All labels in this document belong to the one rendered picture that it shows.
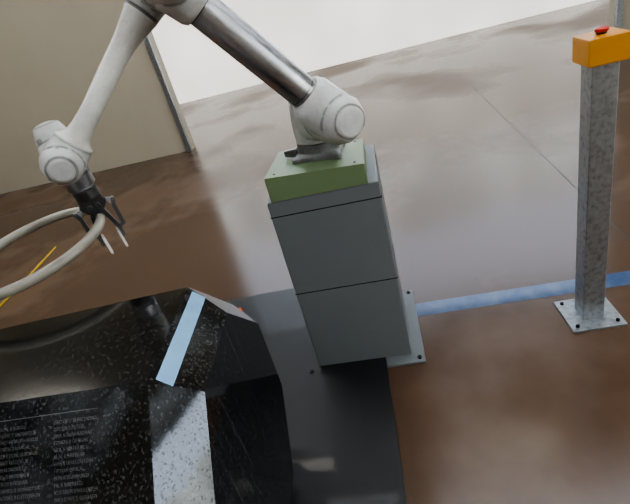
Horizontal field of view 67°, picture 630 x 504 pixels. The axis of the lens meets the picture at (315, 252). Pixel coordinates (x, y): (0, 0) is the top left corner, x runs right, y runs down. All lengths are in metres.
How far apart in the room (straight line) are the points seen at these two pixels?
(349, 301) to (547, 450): 0.82
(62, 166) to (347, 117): 0.79
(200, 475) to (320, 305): 1.00
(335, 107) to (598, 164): 0.91
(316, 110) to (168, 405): 0.92
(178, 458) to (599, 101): 1.56
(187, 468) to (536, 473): 1.08
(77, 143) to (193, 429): 0.81
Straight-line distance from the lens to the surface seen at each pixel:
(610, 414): 1.90
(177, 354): 1.12
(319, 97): 1.50
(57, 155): 1.41
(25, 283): 1.50
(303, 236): 1.74
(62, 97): 6.68
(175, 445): 1.06
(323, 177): 1.64
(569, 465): 1.76
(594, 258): 2.06
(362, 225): 1.71
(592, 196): 1.93
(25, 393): 1.24
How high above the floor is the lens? 1.43
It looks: 29 degrees down
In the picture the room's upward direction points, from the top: 16 degrees counter-clockwise
